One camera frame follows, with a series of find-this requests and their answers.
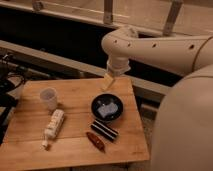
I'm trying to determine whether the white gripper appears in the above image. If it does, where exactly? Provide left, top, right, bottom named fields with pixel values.
left=102, top=58, right=130, bottom=91

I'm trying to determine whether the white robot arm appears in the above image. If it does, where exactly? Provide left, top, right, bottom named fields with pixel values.
left=101, top=27, right=213, bottom=171

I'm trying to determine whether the black bowl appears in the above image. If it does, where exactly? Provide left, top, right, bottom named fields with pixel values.
left=91, top=94, right=124, bottom=122

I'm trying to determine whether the wooden board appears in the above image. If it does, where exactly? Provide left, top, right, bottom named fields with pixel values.
left=0, top=77, right=149, bottom=171

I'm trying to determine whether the black white striped box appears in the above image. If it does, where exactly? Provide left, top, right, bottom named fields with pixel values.
left=91, top=120, right=118, bottom=142

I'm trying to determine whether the white tube bottle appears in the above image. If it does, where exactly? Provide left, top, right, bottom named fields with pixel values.
left=42, top=109, right=65, bottom=149

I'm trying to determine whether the dark red oblong object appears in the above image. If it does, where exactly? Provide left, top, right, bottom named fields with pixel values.
left=86, top=132, right=105, bottom=152

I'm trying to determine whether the translucent plastic cup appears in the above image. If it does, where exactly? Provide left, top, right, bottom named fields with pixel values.
left=40, top=87, right=58, bottom=111

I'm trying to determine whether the metal frame rail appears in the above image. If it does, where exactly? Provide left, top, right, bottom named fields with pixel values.
left=0, top=0, right=213, bottom=35

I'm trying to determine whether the black cables and equipment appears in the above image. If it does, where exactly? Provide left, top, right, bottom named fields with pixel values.
left=0, top=53, right=28, bottom=144

